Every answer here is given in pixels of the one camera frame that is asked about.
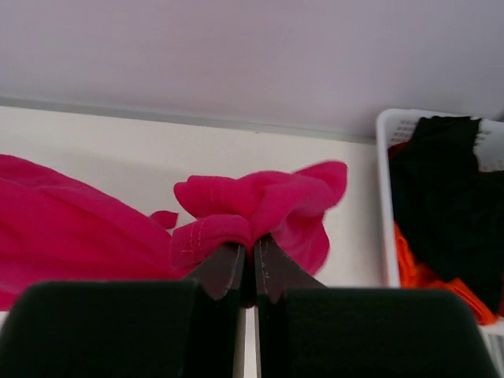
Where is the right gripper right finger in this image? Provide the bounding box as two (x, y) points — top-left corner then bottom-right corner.
(254, 236), (498, 377)

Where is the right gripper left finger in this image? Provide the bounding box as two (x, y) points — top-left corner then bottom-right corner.
(1, 244), (246, 377)

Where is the pink t shirt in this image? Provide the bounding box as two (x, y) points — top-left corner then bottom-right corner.
(1, 155), (347, 311)

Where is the orange t shirt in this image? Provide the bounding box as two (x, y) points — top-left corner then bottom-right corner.
(388, 141), (496, 326)

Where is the black t shirt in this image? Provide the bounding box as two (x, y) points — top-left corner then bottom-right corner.
(388, 114), (504, 317)

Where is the white plastic basket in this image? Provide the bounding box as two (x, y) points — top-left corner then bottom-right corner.
(376, 109), (503, 351)

